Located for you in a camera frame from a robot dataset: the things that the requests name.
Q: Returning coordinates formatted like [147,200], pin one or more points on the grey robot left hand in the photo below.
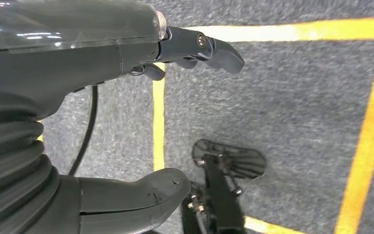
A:
[61,64]

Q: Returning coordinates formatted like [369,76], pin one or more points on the black robot foot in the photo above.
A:
[222,200]

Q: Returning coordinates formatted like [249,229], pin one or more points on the yellow floor tape square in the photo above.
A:
[367,129]

